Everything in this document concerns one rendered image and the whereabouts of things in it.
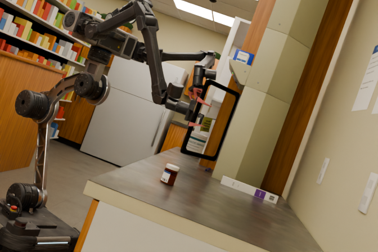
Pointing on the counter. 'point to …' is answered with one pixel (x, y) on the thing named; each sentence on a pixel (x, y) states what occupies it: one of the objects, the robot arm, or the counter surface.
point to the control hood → (239, 72)
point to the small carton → (242, 57)
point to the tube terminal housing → (262, 109)
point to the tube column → (302, 3)
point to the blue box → (246, 53)
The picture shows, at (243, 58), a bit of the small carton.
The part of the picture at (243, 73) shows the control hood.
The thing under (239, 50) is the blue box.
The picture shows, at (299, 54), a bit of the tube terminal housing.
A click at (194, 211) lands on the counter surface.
